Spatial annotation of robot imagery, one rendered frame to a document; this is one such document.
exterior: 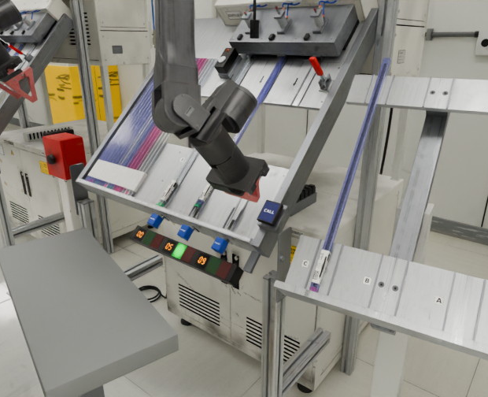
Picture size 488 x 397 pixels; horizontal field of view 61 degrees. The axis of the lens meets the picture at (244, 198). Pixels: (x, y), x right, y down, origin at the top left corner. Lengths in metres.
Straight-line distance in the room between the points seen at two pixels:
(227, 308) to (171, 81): 1.06
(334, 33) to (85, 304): 0.86
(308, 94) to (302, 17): 0.23
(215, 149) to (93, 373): 0.44
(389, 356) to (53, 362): 0.67
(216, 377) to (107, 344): 0.82
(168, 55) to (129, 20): 1.77
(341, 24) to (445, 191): 1.80
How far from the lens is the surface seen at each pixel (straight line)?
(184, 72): 0.64
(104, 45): 2.31
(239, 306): 1.50
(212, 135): 0.64
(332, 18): 1.18
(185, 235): 0.99
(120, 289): 1.00
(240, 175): 0.70
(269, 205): 0.87
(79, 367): 0.83
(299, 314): 1.35
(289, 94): 1.12
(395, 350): 0.99
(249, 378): 1.61
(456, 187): 2.76
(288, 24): 1.22
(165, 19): 0.67
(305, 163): 0.97
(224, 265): 0.93
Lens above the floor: 1.13
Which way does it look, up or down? 21 degrees down
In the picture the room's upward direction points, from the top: straight up
